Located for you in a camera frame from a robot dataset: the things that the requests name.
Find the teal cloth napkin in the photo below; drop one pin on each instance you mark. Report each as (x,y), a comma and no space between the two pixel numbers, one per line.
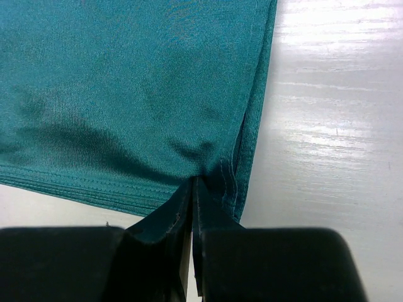
(116,103)

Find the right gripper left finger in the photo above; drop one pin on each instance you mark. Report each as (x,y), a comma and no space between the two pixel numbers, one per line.
(162,251)

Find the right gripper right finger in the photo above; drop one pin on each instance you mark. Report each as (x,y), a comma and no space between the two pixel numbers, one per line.
(207,216)

